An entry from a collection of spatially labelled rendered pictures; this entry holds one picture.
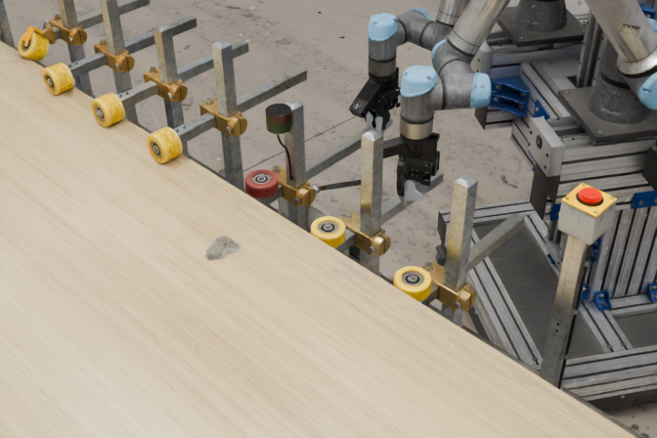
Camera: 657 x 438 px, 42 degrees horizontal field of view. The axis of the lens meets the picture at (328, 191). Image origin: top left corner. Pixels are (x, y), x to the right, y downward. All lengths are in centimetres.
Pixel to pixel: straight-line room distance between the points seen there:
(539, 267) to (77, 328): 167
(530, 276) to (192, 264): 137
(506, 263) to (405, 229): 57
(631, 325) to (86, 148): 171
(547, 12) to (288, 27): 257
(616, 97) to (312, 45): 276
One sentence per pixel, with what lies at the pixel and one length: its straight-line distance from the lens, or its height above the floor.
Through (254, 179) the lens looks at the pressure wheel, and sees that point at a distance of 210.
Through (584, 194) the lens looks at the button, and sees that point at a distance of 155.
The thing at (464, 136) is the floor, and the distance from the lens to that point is 393.
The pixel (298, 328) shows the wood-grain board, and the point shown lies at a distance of 172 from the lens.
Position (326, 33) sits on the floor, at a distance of 479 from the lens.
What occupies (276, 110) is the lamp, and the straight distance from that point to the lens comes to 197.
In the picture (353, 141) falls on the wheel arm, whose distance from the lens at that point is 230.
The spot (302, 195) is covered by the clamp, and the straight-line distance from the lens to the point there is 211.
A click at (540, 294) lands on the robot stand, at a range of 285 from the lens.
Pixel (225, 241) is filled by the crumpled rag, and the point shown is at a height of 91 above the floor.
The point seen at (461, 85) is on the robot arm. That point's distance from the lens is 185.
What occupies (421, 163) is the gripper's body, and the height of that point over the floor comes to 103.
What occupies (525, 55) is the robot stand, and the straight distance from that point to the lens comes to 255.
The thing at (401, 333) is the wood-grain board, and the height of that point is 90.
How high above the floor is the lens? 214
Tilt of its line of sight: 37 degrees down
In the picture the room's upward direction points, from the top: 1 degrees counter-clockwise
